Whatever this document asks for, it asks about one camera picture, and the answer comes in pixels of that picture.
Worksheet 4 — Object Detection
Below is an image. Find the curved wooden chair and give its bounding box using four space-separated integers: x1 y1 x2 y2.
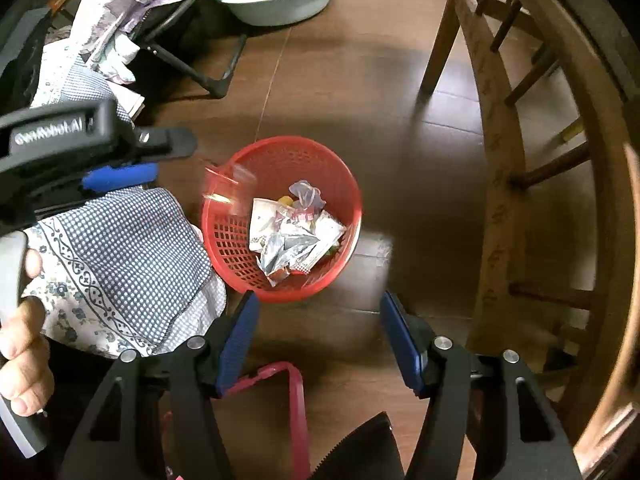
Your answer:
420 0 640 480

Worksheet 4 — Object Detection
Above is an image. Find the person's left hand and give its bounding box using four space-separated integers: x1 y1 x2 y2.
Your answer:
0 247 55 417

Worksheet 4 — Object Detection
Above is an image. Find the pink plastic frame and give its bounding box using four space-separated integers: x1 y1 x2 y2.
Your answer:
165 361 306 480

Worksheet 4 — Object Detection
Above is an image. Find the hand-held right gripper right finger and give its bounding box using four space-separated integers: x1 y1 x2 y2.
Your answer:
380 290 583 480

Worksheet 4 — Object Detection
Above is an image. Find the silver foil bag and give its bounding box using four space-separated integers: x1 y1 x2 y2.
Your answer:
257 220 321 288

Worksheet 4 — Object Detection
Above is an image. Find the blue dotted patterned clothing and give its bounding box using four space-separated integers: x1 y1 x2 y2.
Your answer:
22 27 228 360

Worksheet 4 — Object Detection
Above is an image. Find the red plastic basket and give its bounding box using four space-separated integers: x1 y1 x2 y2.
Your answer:
201 136 363 303

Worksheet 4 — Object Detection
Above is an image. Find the black folding bed frame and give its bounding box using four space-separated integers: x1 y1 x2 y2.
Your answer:
135 0 248 100

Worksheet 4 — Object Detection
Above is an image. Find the white printed wrapper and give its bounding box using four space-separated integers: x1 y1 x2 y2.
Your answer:
309 210 347 267
249 198 287 252

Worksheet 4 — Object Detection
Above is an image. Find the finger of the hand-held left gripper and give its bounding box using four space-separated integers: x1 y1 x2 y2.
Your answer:
132 127 198 159
75 162 160 196

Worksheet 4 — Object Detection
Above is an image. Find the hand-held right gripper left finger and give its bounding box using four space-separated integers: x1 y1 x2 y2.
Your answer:
60 290 261 480

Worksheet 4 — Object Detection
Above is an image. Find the clear bag with red items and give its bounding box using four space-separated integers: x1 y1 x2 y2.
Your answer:
202 160 256 206

